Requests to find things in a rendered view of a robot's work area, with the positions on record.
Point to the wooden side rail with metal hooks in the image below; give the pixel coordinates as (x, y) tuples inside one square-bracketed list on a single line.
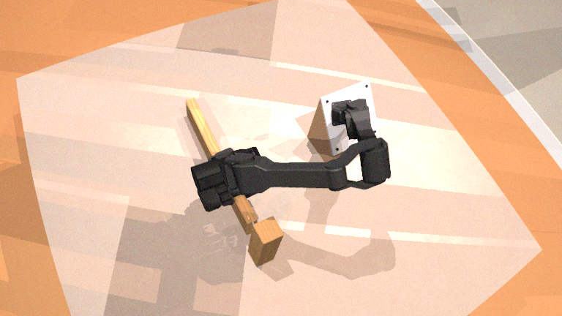
[(241, 207)]

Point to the wooden post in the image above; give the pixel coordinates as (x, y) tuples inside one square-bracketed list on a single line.
[(264, 241)]

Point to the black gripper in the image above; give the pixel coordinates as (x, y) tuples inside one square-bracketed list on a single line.
[(214, 198)]

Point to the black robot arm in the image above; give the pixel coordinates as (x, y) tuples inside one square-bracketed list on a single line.
[(255, 173)]

